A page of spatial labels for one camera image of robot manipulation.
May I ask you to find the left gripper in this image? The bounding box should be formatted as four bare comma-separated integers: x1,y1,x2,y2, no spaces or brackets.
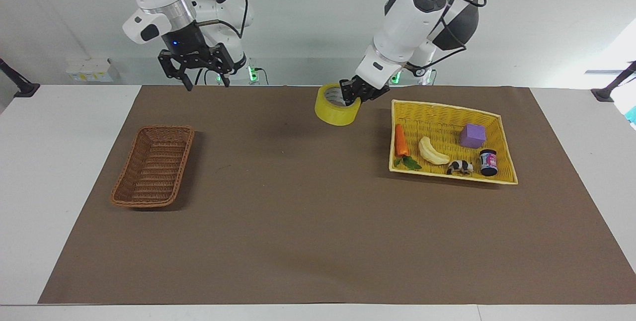
340,76,391,107

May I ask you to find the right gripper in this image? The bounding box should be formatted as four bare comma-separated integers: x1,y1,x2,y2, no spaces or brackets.
158,21,236,92

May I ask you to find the yellow tape roll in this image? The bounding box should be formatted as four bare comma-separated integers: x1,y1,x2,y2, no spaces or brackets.
314,82,362,127

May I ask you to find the yellow woven basket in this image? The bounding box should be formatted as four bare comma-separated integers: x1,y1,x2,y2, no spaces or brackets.
389,99,519,186

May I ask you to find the brown wicker basket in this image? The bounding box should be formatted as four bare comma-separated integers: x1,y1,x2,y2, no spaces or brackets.
109,125,196,209

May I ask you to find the toy carrot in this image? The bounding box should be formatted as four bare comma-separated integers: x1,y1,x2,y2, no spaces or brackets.
394,123,422,171

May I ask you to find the toy banana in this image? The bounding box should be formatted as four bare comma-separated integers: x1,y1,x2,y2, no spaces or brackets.
418,136,451,166

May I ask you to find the purple cube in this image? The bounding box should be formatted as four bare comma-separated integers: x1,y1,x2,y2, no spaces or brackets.
459,123,487,150

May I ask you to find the black and white toy cow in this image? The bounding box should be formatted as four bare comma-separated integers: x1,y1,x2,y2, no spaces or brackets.
446,160,475,177

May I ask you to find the small dark jar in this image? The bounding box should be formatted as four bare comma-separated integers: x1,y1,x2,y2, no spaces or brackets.
479,149,499,177

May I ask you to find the black stand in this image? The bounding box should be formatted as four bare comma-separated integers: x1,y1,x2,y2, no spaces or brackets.
0,57,41,98
591,61,636,102

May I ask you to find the black cable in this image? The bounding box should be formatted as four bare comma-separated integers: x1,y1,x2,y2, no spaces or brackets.
406,0,488,71
181,0,249,40

